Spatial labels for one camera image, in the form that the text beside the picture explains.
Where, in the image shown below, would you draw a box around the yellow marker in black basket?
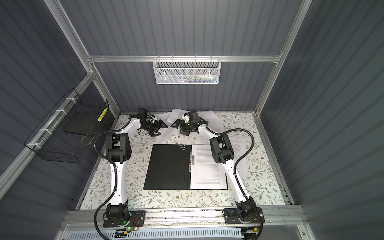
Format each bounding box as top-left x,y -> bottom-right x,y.
97,107 -> 109,122

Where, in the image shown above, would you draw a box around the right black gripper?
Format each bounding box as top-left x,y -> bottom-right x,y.
172,120 -> 195,136

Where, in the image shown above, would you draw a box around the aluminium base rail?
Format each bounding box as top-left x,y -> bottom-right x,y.
59,205 -> 308,231

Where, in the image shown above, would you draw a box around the black pad in basket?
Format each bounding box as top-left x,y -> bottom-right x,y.
63,113 -> 101,137

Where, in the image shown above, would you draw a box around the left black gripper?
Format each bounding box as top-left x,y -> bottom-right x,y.
141,120 -> 168,138

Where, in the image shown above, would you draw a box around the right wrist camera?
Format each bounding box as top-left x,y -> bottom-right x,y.
182,113 -> 191,123

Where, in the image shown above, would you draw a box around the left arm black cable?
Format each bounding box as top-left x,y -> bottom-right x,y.
93,115 -> 139,240

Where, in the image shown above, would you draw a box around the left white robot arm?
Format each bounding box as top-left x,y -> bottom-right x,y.
102,108 -> 168,227

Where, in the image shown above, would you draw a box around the black wire basket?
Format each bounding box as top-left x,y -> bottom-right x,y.
24,89 -> 109,164

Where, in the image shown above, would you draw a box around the white wire basket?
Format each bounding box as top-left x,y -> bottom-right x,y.
153,59 -> 222,85

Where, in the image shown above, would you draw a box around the floral table mat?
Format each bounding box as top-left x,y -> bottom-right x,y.
79,112 -> 285,210

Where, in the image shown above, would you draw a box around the pens in white basket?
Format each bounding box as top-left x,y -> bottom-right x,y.
176,74 -> 219,83

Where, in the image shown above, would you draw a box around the printed sheet near left arm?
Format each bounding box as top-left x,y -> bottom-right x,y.
195,135 -> 247,180

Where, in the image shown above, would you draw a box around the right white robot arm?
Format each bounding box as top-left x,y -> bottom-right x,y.
171,111 -> 265,225

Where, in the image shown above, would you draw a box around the grey folder with black inside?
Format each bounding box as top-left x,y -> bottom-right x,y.
143,144 -> 229,191

